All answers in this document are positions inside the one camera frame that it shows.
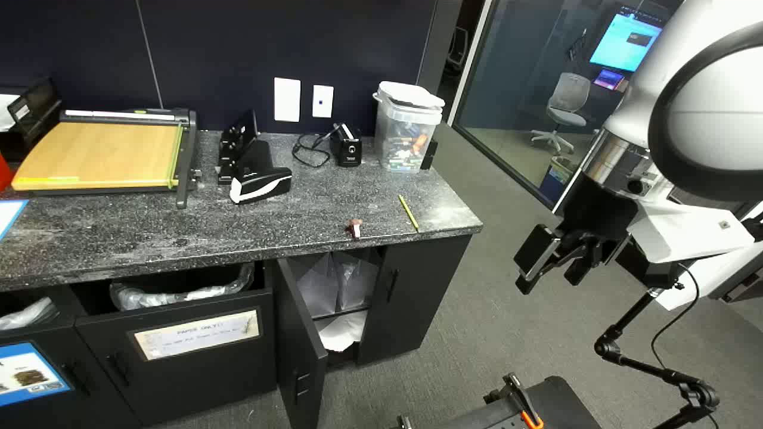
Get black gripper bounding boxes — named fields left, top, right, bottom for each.
left=513, top=171, right=639, bottom=298

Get black cupboard door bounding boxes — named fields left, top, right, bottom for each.
left=271, top=255, right=331, bottom=429
left=355, top=233, right=474, bottom=367

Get black cabinet door blue label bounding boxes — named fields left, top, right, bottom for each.
left=0, top=313, right=138, bottom=429

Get black and orange clamp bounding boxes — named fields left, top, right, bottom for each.
left=482, top=373, right=552, bottom=429

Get grey office chair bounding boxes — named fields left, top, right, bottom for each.
left=530, top=70, right=597, bottom=158

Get yellow pencil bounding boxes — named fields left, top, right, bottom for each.
left=395, top=193, right=422, bottom=237

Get clear plastic container with lid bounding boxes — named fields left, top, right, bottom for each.
left=373, top=80, right=448, bottom=177

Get lit computer monitor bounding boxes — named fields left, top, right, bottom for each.
left=586, top=11, right=668, bottom=77

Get white trash bag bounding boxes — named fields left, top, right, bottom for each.
left=295, top=252, right=385, bottom=359

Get black electric pencil sharpener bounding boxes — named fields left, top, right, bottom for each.
left=330, top=120, right=364, bottom=169

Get black and white stapler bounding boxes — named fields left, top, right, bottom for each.
left=227, top=138, right=295, bottom=207

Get black hole punch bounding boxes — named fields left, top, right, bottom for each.
left=214, top=109, right=265, bottom=187

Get black cabinet with granite counter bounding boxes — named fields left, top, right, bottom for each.
left=0, top=129, right=486, bottom=429

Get white paper label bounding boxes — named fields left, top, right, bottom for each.
left=131, top=307, right=262, bottom=362

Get clear trash bag liner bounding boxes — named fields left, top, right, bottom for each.
left=107, top=262, right=258, bottom=313
left=0, top=295, right=59, bottom=335

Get black bin drawer front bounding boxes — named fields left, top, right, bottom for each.
left=75, top=287, right=279, bottom=424

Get wooden paper cutter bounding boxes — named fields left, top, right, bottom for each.
left=10, top=108, right=203, bottom=213

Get blue picture label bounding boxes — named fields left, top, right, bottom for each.
left=0, top=342, right=75, bottom=411

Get black label printer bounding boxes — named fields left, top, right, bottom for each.
left=0, top=77, right=65, bottom=163

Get blue paper sheet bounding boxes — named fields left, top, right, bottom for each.
left=0, top=198, right=31, bottom=243

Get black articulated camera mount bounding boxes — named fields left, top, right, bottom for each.
left=591, top=291, right=723, bottom=429

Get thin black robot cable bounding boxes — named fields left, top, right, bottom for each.
left=649, top=268, right=703, bottom=378

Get white glass door frame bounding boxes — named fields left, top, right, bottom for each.
left=445, top=0, right=496, bottom=132

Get black power cable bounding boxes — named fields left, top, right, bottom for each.
left=288, top=124, right=336, bottom=171

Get small white wall plate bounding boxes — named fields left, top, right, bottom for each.
left=311, top=81, right=336, bottom=123

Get large white wall plate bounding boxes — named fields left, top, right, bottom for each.
left=271, top=74, right=306, bottom=127

